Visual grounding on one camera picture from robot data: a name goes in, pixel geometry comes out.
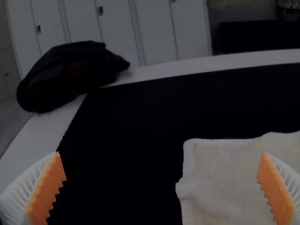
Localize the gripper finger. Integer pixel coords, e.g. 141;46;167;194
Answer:
256;151;300;225
0;151;67;225

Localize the pale towel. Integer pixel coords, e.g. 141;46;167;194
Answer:
175;131;300;225

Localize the black mat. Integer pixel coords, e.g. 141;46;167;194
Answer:
45;62;300;225

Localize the black bag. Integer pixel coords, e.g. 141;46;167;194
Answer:
16;40;131;114

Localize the black crate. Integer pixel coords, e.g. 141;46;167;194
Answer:
212;20;300;56

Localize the grey cupboard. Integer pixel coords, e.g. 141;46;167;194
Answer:
4;0;213;82

